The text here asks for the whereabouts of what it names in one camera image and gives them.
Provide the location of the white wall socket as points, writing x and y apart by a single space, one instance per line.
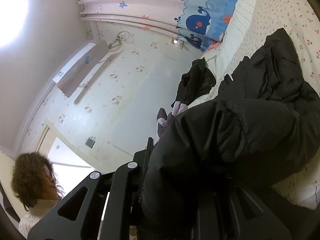
176 41

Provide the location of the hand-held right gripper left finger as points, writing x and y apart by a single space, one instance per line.
140 160

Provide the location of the white striped duvet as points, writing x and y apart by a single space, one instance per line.
235 30

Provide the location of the crumpled black jacket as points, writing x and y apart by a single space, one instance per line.
197 80

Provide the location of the grey wall switch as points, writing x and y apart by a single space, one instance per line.
90 142

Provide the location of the white room door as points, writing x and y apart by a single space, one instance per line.
70 155

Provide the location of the purple and lilac jacket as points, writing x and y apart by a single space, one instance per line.
166 120

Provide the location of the whale print curtain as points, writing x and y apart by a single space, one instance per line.
150 5

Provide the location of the pink crumpled cloth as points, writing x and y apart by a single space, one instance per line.
213 45

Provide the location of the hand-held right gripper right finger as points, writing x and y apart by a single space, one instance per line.
250 222

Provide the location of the person's head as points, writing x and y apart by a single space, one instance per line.
35 177

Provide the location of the person's white knit sweater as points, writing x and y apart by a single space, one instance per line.
35 217

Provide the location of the large black puffer jacket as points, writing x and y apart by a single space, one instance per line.
237 130

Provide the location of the white wall air conditioner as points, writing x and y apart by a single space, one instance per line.
82 65

